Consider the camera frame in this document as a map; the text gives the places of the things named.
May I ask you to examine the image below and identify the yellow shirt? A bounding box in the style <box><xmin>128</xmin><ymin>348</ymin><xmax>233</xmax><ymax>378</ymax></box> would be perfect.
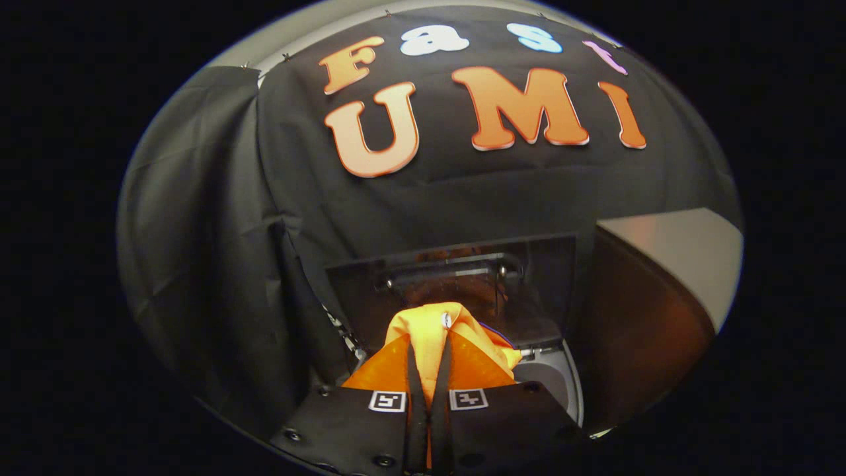
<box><xmin>383</xmin><ymin>302</ymin><xmax>523</xmax><ymax>407</ymax></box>

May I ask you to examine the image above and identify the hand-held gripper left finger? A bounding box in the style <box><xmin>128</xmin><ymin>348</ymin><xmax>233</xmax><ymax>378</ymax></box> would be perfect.
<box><xmin>270</xmin><ymin>333</ymin><xmax>430</xmax><ymax>476</ymax></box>

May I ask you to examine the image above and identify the dark grey washing machine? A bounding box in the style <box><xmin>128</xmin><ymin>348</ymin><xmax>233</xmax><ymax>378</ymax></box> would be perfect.
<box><xmin>323</xmin><ymin>307</ymin><xmax>586</xmax><ymax>429</ymax></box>

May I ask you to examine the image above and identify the black backdrop cloth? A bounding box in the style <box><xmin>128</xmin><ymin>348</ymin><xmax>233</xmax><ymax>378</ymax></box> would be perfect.
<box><xmin>118</xmin><ymin>5</ymin><xmax>744</xmax><ymax>424</ymax></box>

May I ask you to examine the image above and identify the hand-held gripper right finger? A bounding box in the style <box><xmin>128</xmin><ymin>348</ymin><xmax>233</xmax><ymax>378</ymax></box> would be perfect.
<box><xmin>431</xmin><ymin>329</ymin><xmax>588</xmax><ymax>476</ymax></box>

